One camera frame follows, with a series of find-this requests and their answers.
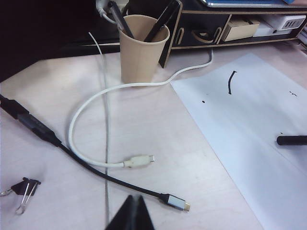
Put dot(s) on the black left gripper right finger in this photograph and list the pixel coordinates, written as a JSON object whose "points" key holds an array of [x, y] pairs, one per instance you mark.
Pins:
{"points": [[142, 218]]}

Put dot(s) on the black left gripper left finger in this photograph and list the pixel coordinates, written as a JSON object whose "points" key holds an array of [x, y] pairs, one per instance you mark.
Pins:
{"points": [[124, 218]]}

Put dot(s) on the black marker pen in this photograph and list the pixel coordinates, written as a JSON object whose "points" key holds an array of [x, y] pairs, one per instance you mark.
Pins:
{"points": [[292, 140]]}

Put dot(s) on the beige paper cup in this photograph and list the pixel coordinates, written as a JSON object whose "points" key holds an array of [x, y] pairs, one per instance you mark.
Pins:
{"points": [[139, 60]]}

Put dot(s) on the black binder clip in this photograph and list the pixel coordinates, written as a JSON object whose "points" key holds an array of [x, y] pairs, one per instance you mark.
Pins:
{"points": [[21, 185]]}

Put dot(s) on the white paper sheet ink marks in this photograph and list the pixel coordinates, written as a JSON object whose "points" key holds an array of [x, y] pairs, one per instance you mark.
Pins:
{"points": [[239, 143]]}

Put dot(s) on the transparent gel pen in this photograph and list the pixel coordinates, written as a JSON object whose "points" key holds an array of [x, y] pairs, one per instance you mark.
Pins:
{"points": [[120, 19]]}

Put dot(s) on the wooden desk organizer shelf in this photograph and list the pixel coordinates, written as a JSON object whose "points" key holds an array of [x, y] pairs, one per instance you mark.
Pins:
{"points": [[239, 42]]}

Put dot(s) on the black organizer drawer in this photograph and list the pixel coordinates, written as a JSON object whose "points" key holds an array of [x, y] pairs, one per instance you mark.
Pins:
{"points": [[204, 21]]}

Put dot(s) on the beige cardboard box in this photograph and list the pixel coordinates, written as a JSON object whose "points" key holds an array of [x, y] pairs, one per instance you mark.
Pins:
{"points": [[239, 30]]}

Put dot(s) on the flat white box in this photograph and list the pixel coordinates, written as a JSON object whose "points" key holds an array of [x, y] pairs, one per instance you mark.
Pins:
{"points": [[263, 31]]}

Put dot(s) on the grey flat tablet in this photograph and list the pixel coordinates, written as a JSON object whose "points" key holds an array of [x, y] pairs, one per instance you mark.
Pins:
{"points": [[239, 3]]}

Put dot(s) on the folded printed papers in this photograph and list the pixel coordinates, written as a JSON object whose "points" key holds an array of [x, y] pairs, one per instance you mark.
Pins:
{"points": [[304, 36]]}

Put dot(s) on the white multiport charger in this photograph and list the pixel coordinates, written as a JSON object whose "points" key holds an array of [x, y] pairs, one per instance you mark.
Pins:
{"points": [[287, 22]]}

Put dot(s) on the blue wet wipes pack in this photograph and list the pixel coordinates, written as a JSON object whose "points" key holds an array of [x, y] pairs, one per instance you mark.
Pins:
{"points": [[297, 1]]}

